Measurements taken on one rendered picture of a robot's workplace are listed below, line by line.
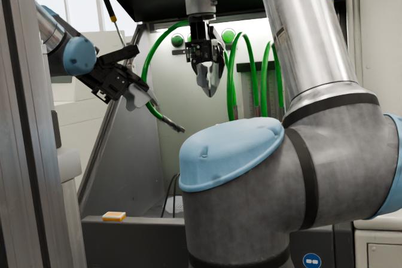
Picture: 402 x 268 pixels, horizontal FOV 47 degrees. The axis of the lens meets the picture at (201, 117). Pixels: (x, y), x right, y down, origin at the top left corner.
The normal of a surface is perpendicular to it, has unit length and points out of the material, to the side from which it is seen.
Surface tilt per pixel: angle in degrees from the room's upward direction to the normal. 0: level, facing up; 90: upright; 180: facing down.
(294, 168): 62
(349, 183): 86
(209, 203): 90
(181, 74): 90
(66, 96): 76
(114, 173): 90
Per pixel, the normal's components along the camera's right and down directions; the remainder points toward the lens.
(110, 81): 0.55, -0.15
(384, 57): -0.32, -0.06
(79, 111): 0.75, 0.04
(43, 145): 0.88, -0.01
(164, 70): -0.31, 0.18
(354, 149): 0.08, -0.40
